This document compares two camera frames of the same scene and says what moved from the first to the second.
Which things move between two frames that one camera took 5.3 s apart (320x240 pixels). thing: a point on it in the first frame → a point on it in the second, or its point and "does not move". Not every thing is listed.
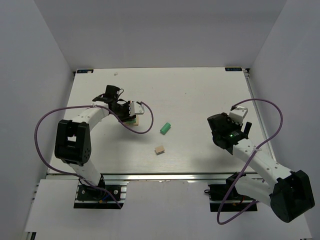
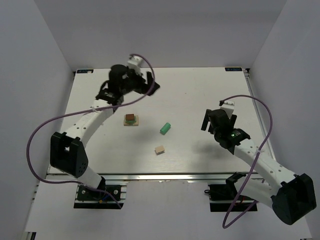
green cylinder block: x=165 y=128 does not move
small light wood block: x=159 y=150 does not move
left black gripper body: x=127 y=114 → x=143 y=83
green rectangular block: x=132 y=121 does not move
